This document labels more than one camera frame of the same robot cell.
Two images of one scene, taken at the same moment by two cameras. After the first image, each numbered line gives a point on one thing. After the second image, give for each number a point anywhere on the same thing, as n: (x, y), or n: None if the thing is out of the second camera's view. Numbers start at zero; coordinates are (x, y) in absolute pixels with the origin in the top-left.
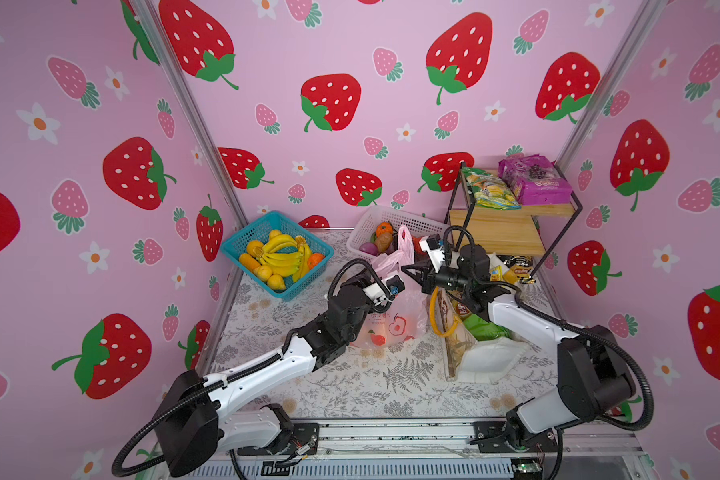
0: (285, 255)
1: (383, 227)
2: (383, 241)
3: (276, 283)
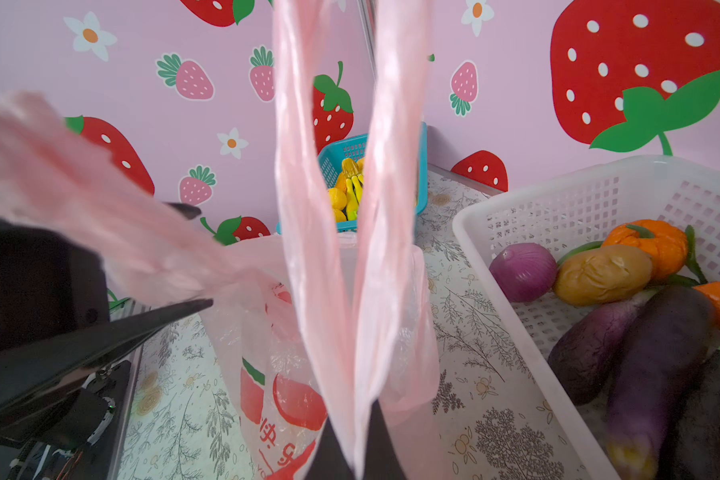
0: (352, 180)
1: (665, 245)
2: (598, 273)
3: (338, 198)
